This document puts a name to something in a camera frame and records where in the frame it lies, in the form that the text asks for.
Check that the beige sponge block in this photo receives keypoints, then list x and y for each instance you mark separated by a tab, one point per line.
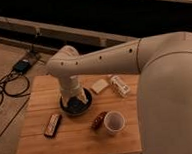
99	86

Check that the black power adapter box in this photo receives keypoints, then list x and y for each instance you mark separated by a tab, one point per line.
22	66

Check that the dark ceramic bowl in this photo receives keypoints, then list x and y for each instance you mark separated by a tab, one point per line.
76	107

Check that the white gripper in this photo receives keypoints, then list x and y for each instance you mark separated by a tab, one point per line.
69	87

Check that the dark rectangular candy box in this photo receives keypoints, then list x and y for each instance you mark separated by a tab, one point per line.
52	125

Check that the wooden table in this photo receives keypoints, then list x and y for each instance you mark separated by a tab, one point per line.
74	135

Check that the brown snack bar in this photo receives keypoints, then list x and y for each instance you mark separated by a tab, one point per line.
98	120

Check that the white cup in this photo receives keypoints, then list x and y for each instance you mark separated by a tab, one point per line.
114	122

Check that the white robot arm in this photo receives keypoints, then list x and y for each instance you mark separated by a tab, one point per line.
164	95

